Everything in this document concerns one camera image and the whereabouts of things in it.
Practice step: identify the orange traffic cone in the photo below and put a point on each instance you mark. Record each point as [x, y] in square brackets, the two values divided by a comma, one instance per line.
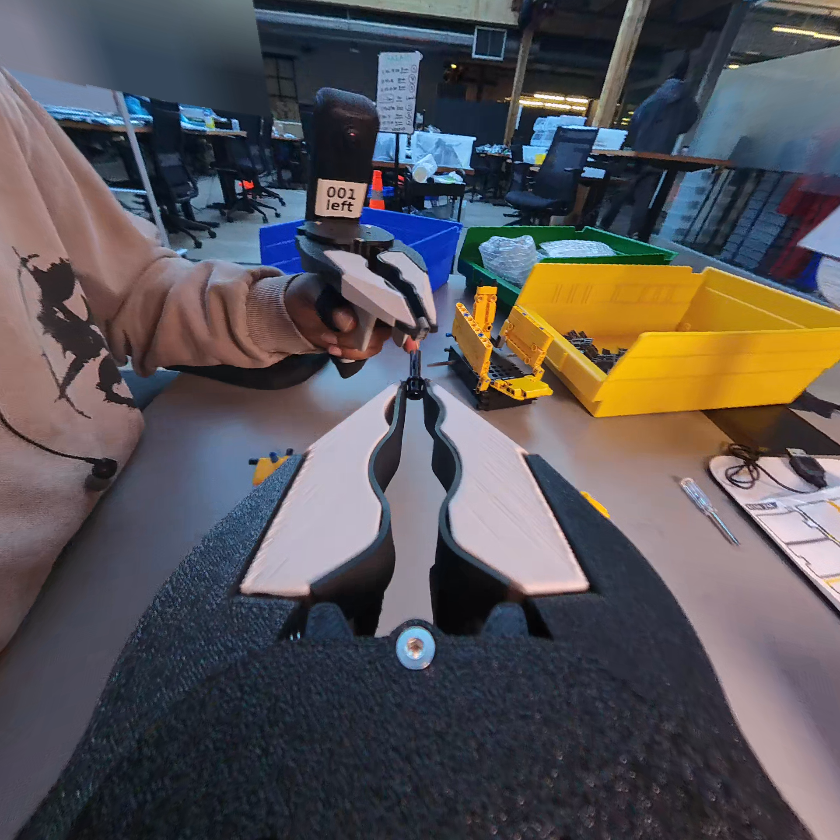
[378, 193]

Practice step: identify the yellow storage bin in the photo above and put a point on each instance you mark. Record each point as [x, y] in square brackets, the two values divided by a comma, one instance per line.
[656, 367]

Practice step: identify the person's beige hoodie torso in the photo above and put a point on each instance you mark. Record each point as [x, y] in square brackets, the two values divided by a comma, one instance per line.
[52, 394]

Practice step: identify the black axle connector pin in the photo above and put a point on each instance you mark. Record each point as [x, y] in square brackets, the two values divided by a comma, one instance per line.
[415, 384]

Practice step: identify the wooden post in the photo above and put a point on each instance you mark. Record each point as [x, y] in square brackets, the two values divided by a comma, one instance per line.
[620, 59]
[522, 72]

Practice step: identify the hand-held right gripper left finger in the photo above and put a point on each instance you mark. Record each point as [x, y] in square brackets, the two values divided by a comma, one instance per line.
[315, 525]

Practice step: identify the crumpled clear plastic bag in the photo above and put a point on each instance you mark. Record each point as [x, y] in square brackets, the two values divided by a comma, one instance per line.
[508, 259]

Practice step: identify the cluttered workbench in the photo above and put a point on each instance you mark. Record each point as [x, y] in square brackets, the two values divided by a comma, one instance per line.
[98, 121]

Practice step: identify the white paper cup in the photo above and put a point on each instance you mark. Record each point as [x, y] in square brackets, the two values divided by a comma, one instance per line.
[423, 167]

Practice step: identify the person's dark blue trousers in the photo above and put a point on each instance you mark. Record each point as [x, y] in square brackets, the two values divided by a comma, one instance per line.
[148, 390]

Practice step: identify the pile of dark pieces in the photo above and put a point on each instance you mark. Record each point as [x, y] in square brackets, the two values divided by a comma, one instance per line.
[594, 351]

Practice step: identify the blue storage bin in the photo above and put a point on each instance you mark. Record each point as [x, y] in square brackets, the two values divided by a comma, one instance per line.
[426, 249]

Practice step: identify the grey desk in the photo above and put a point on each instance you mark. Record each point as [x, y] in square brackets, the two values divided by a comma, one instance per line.
[197, 446]

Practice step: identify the person's left forearm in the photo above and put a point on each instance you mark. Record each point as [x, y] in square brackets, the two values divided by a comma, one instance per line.
[216, 308]

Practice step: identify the bubble wrap bag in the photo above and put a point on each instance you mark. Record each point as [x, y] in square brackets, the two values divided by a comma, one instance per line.
[577, 248]

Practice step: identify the clear plastic box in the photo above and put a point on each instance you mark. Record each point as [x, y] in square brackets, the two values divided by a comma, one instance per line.
[453, 148]

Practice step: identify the yellow black robot model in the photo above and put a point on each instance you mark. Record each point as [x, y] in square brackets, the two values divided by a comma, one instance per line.
[472, 334]

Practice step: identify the wooden table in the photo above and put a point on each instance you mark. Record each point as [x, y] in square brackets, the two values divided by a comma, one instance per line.
[663, 157]

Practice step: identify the white book stand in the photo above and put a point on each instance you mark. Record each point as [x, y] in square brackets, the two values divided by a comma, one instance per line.
[725, 471]

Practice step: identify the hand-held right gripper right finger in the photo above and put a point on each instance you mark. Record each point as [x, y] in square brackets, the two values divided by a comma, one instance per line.
[505, 518]

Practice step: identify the white sign board on stand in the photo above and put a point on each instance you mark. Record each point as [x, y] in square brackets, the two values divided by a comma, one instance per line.
[397, 92]

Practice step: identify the green storage bin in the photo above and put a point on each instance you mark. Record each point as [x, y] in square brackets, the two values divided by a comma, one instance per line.
[474, 272]

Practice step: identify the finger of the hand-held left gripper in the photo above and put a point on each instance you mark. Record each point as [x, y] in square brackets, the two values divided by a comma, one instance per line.
[423, 292]
[367, 289]

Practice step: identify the black office chair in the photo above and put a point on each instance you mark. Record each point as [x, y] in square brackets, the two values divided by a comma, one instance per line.
[170, 170]
[243, 170]
[564, 164]

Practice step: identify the dark flat plate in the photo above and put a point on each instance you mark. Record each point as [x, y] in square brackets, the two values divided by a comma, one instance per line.
[761, 426]

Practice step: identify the yellow gear block assembly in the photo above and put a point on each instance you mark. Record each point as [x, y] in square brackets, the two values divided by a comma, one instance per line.
[269, 467]

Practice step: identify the pile of small building pieces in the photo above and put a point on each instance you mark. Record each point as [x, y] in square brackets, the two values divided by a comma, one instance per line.
[596, 505]

